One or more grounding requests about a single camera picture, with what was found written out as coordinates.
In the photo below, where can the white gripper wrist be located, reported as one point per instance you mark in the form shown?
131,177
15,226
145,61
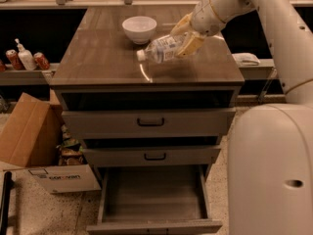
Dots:
205,21

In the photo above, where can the clear plastic water bottle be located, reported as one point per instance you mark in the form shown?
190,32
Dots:
160,50

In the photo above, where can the white robot base body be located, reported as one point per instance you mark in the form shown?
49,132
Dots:
270,171

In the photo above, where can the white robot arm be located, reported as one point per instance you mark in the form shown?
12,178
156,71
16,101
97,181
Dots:
289,39

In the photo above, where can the top grey drawer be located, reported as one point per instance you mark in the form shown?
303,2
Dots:
148,124

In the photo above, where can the grey drawer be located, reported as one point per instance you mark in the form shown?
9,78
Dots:
148,124
154,200
148,156

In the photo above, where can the grey drawer cabinet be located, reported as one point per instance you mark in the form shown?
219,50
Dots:
100,72

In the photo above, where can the middle grey drawer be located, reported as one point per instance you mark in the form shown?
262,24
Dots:
148,156

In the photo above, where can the white pump bottle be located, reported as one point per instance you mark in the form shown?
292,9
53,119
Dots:
25,57

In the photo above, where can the bottom grey drawer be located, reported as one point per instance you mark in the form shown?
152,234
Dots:
154,200

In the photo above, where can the white ceramic bowl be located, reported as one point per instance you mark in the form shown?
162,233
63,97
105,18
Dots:
139,29

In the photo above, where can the white folded cloth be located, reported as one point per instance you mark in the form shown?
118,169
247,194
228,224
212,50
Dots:
246,59

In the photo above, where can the right red soda can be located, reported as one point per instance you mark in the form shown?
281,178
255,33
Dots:
41,61

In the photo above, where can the red soda can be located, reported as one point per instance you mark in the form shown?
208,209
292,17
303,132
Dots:
12,56
41,61

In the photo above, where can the snack bags in box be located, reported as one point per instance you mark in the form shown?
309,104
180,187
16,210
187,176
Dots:
70,150

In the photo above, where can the left red soda can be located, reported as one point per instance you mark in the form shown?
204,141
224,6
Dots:
12,56

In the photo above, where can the open cardboard box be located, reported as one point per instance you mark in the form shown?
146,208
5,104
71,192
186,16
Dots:
29,140

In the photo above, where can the black pole at left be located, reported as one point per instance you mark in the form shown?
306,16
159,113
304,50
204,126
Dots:
5,202

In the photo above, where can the grey shelf rail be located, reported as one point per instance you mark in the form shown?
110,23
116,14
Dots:
11,77

